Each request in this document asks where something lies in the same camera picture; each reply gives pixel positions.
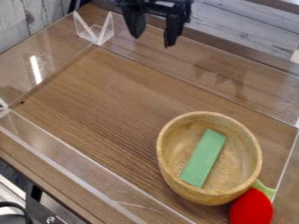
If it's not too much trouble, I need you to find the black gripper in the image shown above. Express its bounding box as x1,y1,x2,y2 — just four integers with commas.
117,0,193,47

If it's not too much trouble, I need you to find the green foam block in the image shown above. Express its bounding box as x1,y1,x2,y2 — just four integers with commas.
180,129,226,188

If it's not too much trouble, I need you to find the brown wooden bowl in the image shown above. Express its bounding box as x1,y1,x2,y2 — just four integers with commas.
156,111,263,206

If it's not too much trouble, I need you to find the red plush strawberry toy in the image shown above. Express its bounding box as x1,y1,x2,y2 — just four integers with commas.
228,179,276,224

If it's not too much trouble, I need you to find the clear acrylic corner bracket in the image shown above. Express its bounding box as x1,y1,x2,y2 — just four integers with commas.
72,11,114,46

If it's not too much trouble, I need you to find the clear acrylic enclosure wall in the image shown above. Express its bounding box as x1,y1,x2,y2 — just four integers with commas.
0,97,196,224

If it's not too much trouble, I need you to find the black table clamp bracket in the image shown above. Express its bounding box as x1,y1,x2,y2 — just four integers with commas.
0,185,69,224

